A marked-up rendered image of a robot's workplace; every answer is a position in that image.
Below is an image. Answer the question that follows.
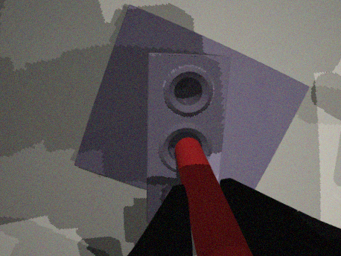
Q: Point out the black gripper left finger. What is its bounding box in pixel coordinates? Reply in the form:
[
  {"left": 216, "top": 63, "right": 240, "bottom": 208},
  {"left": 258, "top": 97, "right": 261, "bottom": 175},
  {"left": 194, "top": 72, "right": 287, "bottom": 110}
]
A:
[{"left": 127, "top": 185, "right": 192, "bottom": 256}]

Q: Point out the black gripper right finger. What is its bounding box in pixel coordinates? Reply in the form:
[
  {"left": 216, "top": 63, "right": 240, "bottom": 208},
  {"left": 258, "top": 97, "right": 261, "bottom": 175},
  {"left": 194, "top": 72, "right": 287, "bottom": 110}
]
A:
[{"left": 219, "top": 178, "right": 341, "bottom": 256}]

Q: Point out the red peg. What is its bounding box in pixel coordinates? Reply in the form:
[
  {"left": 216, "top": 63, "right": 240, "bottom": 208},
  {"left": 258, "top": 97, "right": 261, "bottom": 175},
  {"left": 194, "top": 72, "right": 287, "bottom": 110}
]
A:
[{"left": 174, "top": 137, "right": 253, "bottom": 256}]

